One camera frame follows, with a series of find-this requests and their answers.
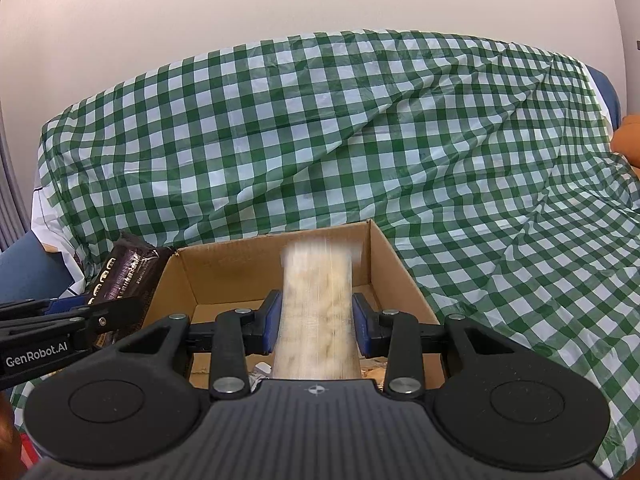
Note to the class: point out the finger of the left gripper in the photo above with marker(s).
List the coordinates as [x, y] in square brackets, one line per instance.
[17, 310]
[66, 304]

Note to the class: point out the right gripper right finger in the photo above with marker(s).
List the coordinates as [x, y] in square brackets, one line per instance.
[495, 400]

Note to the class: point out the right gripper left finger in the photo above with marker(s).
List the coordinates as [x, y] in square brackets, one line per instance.
[141, 397]

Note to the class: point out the dark brown chocolate bar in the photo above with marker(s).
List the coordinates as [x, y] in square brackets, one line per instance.
[131, 270]

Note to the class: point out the white rice cracker pack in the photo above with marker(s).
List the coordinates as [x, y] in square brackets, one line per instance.
[316, 336]

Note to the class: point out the person's left hand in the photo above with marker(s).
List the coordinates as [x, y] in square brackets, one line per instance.
[11, 465]

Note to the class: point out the blue sofa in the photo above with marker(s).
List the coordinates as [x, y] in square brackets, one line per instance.
[27, 271]

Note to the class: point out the open cardboard box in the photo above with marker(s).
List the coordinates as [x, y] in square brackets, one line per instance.
[205, 280]

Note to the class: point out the green white checkered cloth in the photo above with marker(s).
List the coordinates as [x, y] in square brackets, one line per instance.
[486, 164]

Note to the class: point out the orange cushion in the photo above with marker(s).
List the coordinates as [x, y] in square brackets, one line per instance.
[626, 140]

